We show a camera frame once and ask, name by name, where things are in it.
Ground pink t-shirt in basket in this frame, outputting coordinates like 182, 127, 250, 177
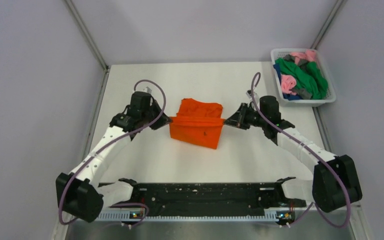
278, 50, 319, 99

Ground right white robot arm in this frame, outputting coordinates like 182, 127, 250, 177
223, 95, 363, 213

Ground blue t-shirt in basket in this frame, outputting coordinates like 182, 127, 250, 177
273, 63, 303, 101

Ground orange t-shirt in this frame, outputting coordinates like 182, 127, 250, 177
169, 98, 224, 150

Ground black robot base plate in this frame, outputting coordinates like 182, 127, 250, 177
120, 178, 307, 218

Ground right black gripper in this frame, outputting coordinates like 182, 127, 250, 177
224, 102, 268, 130

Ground green t-shirt in basket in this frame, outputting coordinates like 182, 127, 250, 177
274, 57, 329, 100

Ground grey slotted cable duct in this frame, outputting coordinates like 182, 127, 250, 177
95, 208, 295, 224

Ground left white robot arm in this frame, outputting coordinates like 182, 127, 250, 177
55, 91, 172, 225

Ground white plastic laundry basket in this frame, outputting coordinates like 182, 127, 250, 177
270, 48, 337, 107

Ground grey t-shirt in basket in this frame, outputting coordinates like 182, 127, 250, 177
282, 54, 313, 100

